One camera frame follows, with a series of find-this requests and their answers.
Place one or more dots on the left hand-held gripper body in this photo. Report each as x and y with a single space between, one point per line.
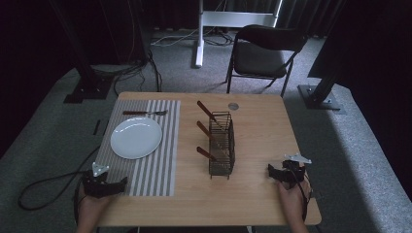
97 186

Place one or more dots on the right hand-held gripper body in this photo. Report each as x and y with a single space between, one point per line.
294 171

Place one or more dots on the person's left hand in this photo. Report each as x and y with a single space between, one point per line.
92 207

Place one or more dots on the person's right hand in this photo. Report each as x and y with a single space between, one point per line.
293 202

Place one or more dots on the grey striped placemat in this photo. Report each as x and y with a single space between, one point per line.
147 176

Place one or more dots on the white round plate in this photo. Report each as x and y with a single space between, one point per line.
136 138

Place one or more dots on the black floor tape strip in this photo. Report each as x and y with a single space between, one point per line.
106 126
96 127

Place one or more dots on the grey round table grommet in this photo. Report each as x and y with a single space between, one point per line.
233 106

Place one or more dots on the black metal stand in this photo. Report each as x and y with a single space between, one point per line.
320 95
85 73

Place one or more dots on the black folding chair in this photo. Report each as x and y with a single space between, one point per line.
259 58

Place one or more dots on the dark curtain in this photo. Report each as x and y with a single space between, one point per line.
301 14

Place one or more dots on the white desk frame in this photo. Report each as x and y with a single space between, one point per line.
226 18

